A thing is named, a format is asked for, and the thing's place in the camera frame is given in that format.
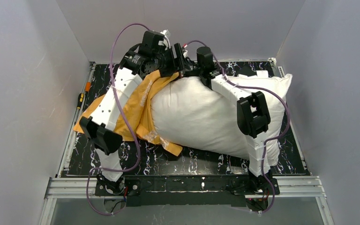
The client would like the white pillow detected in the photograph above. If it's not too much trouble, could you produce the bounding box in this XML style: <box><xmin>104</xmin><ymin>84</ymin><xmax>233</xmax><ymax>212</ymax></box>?
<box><xmin>152</xmin><ymin>74</ymin><xmax>293</xmax><ymax>166</ymax></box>

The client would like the orange printed pillowcase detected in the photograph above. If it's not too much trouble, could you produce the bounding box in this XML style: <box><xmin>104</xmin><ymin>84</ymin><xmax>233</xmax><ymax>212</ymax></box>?
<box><xmin>82</xmin><ymin>68</ymin><xmax>183</xmax><ymax>156</ymax></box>

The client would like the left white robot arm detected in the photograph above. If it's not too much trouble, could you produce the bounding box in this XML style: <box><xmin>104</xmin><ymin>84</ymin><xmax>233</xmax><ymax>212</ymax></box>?
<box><xmin>74</xmin><ymin>30</ymin><xmax>186</xmax><ymax>182</ymax></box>

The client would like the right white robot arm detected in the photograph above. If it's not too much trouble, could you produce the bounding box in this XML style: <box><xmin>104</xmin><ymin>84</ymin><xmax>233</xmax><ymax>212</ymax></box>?
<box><xmin>190</xmin><ymin>46</ymin><xmax>270</xmax><ymax>177</ymax></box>

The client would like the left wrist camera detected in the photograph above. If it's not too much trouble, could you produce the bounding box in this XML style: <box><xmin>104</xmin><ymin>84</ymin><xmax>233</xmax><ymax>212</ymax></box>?
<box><xmin>160</xmin><ymin>30</ymin><xmax>171</xmax><ymax>48</ymax></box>

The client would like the yellow handled screwdriver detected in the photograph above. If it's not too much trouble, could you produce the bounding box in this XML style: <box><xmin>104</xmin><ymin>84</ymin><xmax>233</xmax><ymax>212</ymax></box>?
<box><xmin>76</xmin><ymin>82</ymin><xmax>91</xmax><ymax>110</ymax></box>

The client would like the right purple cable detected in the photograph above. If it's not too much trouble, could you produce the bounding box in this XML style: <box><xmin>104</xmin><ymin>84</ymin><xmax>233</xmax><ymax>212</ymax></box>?
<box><xmin>183</xmin><ymin>40</ymin><xmax>292</xmax><ymax>215</ymax></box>

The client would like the purple cable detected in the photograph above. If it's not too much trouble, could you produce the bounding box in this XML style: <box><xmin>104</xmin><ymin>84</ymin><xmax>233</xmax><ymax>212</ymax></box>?
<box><xmin>85</xmin><ymin>23</ymin><xmax>151</xmax><ymax>217</ymax></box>
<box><xmin>183</xmin><ymin>40</ymin><xmax>292</xmax><ymax>215</ymax></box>

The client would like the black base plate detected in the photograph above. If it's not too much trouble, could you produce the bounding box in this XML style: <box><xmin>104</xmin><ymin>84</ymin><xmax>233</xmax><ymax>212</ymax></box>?
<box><xmin>95</xmin><ymin>175</ymin><xmax>280</xmax><ymax>208</ymax></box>

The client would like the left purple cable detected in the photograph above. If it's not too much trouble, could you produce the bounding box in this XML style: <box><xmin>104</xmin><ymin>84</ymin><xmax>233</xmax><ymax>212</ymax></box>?
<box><xmin>85</xmin><ymin>23</ymin><xmax>151</xmax><ymax>217</ymax></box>

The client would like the aluminium frame rail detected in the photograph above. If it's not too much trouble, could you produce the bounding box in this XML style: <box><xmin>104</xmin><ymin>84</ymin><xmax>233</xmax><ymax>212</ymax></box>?
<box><xmin>39</xmin><ymin>176</ymin><xmax>334</xmax><ymax>225</ymax></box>

